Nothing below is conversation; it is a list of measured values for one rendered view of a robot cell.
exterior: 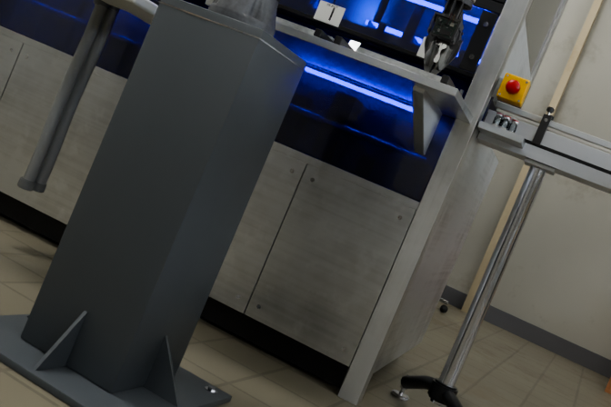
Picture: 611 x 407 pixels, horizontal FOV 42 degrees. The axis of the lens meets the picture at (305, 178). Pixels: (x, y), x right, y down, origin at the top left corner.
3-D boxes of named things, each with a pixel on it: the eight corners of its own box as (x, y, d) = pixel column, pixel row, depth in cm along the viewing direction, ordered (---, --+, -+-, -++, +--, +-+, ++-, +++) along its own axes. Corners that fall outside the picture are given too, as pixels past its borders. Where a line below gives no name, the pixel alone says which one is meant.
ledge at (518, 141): (481, 134, 238) (484, 128, 237) (523, 150, 234) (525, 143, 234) (476, 126, 224) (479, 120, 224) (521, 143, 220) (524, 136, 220)
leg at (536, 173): (425, 393, 242) (525, 161, 240) (453, 407, 239) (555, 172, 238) (421, 399, 233) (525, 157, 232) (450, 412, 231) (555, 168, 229)
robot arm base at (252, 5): (253, 28, 161) (272, -17, 161) (193, 6, 167) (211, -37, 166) (281, 49, 175) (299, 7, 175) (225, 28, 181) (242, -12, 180)
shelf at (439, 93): (265, 49, 254) (268, 44, 254) (473, 128, 232) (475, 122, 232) (204, 3, 208) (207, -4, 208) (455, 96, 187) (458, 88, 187)
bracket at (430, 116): (415, 152, 229) (433, 110, 228) (425, 155, 228) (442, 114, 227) (393, 134, 196) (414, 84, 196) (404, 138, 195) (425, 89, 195)
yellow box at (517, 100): (496, 100, 230) (506, 77, 230) (521, 109, 228) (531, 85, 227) (495, 95, 223) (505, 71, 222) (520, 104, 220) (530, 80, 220)
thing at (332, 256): (19, 170, 384) (89, 1, 382) (412, 362, 322) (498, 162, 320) (-156, 141, 289) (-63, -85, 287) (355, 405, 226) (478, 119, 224)
